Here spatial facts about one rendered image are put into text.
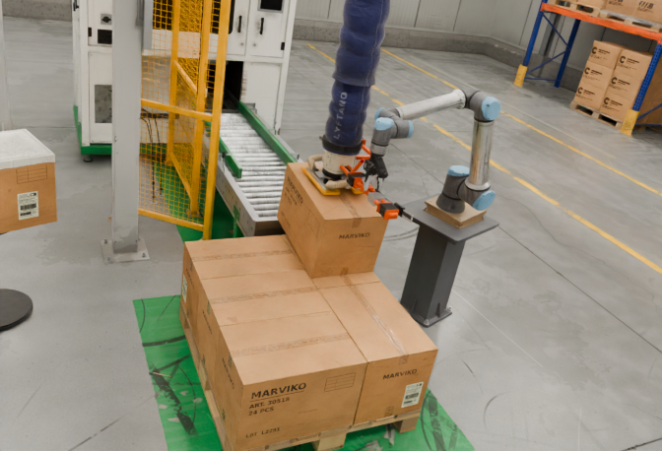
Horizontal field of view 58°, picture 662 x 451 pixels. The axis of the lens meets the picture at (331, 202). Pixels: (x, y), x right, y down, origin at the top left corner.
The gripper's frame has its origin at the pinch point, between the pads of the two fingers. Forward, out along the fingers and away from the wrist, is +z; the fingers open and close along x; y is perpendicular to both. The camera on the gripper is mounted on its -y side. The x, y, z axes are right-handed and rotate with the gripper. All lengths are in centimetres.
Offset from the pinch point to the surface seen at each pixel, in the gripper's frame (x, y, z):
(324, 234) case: 18.8, 7.4, 29.7
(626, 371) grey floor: -188, -52, 114
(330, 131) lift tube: 11.0, 37.0, -17.6
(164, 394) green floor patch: 101, -3, 114
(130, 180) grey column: 103, 137, 56
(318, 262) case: 18, 10, 48
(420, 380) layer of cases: -14, -59, 78
